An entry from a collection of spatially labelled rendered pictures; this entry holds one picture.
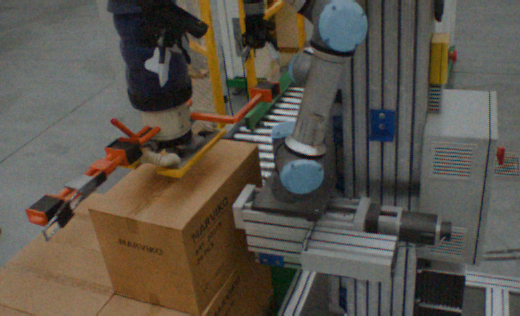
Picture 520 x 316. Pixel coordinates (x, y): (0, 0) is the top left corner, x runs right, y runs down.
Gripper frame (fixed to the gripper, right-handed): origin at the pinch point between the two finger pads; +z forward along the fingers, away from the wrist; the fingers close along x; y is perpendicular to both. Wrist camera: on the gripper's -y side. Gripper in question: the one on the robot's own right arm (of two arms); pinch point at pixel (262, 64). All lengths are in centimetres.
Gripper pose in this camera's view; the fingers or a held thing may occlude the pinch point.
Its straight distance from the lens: 207.1
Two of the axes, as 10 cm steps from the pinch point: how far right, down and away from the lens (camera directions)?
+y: -4.4, 4.8, -7.6
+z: 1.0, 8.7, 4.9
